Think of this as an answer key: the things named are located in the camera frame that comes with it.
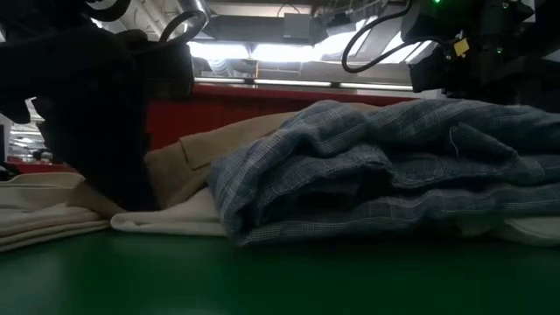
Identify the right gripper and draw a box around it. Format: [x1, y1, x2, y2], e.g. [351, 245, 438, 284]
[400, 0, 537, 102]

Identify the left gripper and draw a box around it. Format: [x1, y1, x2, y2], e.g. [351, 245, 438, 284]
[0, 0, 196, 213]

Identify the beige garment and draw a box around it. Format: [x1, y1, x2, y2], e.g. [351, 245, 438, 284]
[65, 102, 382, 220]

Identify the white linen shirt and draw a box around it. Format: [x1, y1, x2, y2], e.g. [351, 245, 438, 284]
[109, 187, 560, 247]

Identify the light blue garment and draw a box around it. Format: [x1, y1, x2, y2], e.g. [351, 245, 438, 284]
[207, 98, 560, 246]

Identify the red plastic laundry bin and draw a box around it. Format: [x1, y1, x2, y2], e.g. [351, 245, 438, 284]
[146, 83, 417, 152]

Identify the red crate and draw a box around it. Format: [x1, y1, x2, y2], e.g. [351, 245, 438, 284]
[7, 161, 76, 174]

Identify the white canvas tote bag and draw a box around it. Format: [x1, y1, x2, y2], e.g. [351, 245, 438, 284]
[0, 171, 111, 254]

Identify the grey ceiling box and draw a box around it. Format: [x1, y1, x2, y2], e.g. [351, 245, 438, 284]
[283, 12, 314, 41]

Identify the long ceiling light bar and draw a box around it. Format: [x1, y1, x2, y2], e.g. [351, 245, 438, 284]
[194, 77, 415, 92]

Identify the green table mat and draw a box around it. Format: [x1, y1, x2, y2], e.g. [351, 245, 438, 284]
[0, 229, 560, 315]

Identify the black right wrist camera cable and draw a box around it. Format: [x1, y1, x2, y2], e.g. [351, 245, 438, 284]
[340, 0, 450, 74]

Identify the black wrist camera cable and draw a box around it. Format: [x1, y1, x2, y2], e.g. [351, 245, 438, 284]
[340, 0, 450, 74]
[85, 0, 207, 45]

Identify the black left wrist camera cable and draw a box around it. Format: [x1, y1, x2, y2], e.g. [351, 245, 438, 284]
[85, 0, 207, 45]

